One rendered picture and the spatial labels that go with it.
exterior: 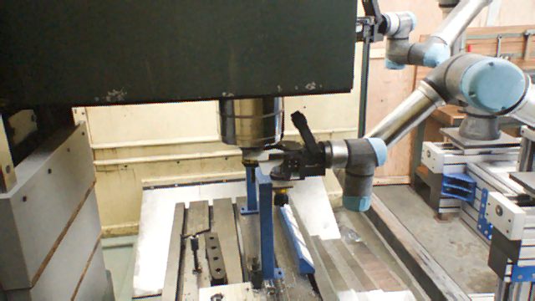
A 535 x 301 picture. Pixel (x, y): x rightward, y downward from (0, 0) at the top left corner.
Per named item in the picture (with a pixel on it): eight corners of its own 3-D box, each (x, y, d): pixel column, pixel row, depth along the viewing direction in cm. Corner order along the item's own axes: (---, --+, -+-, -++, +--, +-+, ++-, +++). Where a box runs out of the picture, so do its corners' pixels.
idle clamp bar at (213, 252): (218, 247, 148) (217, 230, 146) (229, 295, 124) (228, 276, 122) (204, 249, 147) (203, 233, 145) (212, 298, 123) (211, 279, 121)
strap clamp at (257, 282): (258, 285, 128) (257, 242, 123) (265, 316, 116) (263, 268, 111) (247, 286, 128) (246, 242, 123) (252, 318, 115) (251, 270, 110)
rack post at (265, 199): (282, 270, 135) (280, 185, 125) (285, 281, 130) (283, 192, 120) (251, 274, 133) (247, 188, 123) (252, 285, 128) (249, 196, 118)
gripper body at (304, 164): (282, 181, 101) (329, 179, 104) (283, 148, 98) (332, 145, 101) (274, 170, 108) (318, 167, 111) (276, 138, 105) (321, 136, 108)
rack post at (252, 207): (263, 206, 176) (261, 139, 166) (265, 212, 171) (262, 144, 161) (239, 208, 174) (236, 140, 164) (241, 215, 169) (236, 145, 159)
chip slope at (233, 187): (319, 214, 225) (320, 170, 217) (369, 304, 160) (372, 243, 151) (148, 232, 213) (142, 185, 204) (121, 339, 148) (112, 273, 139)
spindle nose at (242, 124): (211, 131, 104) (207, 84, 100) (272, 124, 109) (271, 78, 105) (226, 152, 90) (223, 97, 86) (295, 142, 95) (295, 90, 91)
